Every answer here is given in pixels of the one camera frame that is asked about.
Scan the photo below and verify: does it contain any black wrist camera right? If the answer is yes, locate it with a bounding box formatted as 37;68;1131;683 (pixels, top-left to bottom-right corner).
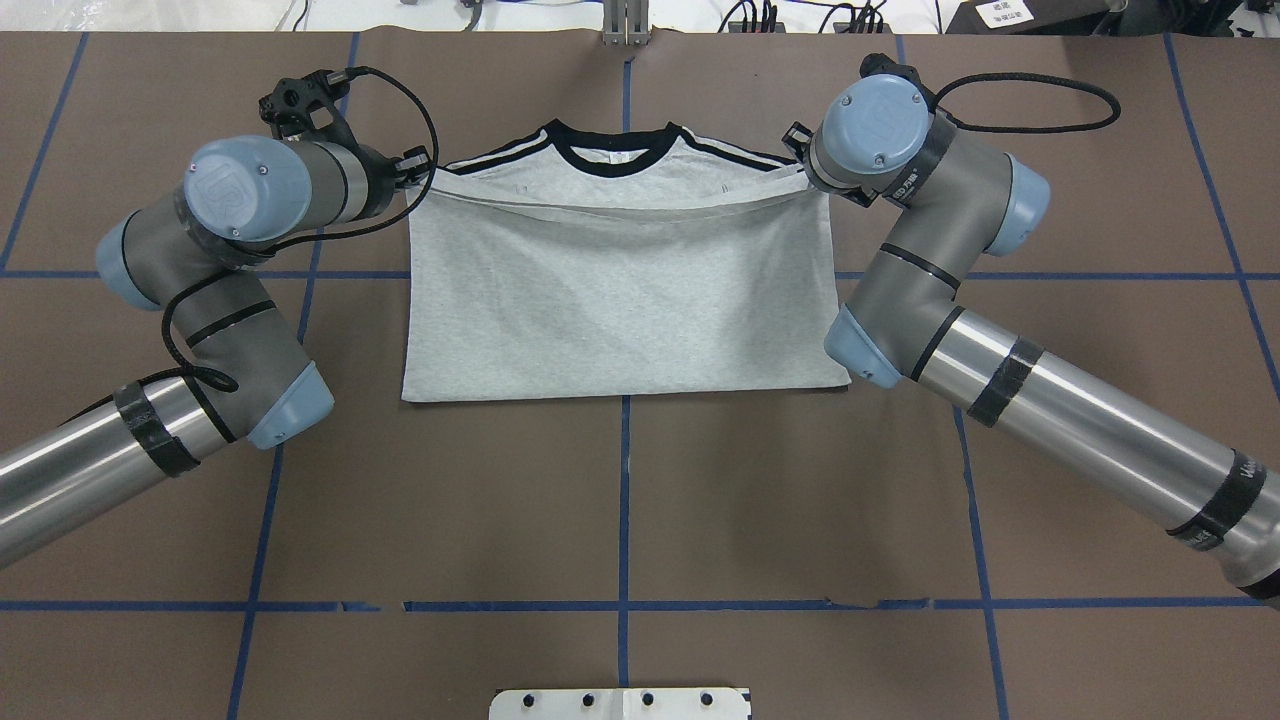
859;53;929;96

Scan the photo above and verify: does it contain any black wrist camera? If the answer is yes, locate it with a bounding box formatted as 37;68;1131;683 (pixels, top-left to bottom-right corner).
859;53;929;96
259;69;357;147

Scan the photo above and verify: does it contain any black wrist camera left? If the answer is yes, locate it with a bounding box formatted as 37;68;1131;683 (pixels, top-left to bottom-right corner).
259;69;357;147

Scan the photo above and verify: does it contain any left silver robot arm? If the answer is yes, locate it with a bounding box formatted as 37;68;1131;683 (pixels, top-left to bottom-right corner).
3;135;438;566

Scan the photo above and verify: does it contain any left grey USB hub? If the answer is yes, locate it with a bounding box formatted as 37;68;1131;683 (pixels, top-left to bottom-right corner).
716;0;780;35

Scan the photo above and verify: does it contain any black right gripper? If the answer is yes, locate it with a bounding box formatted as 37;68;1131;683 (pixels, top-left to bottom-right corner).
782;122;814;170

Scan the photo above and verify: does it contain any grey t-shirt with cartoon print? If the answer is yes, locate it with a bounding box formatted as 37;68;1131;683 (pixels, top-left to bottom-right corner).
401;120;849;404

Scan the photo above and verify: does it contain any white camera stand column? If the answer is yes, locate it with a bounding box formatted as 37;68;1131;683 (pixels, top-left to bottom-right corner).
488;687;753;719

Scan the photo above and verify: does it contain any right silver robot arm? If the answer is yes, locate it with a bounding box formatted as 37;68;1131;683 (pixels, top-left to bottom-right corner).
783;54;1279;607

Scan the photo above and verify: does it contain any aluminium frame post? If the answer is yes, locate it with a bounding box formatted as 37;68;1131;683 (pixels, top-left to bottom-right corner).
602;0;652;47

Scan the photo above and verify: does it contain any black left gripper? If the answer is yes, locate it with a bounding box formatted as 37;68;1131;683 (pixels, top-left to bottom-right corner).
388;146;435;192

